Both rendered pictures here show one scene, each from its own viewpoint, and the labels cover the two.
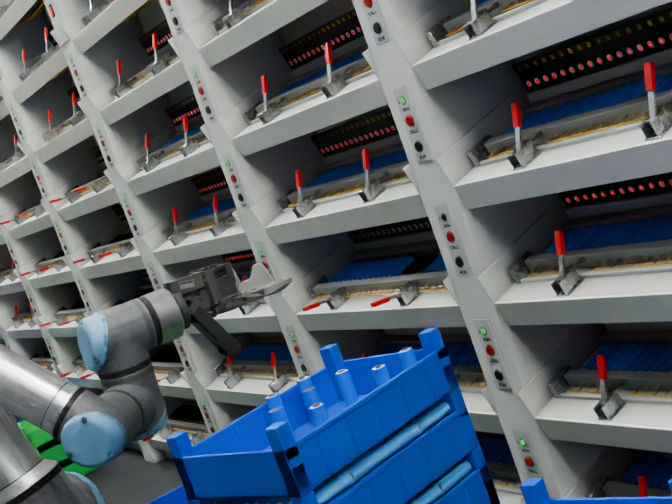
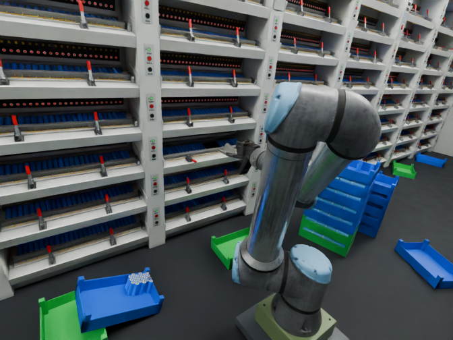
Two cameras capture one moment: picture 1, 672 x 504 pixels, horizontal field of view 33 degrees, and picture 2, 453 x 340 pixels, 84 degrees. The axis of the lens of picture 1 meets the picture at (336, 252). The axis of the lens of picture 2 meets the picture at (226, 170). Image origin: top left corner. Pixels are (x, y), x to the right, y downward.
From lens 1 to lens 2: 2.57 m
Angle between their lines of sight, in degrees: 95
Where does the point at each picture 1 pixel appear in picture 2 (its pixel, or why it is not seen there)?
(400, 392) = not seen: hidden behind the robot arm
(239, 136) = (170, 88)
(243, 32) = (201, 47)
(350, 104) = (244, 92)
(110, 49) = not seen: outside the picture
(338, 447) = (364, 166)
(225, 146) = (152, 90)
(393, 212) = (242, 127)
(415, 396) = not seen: hidden behind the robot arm
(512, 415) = (254, 178)
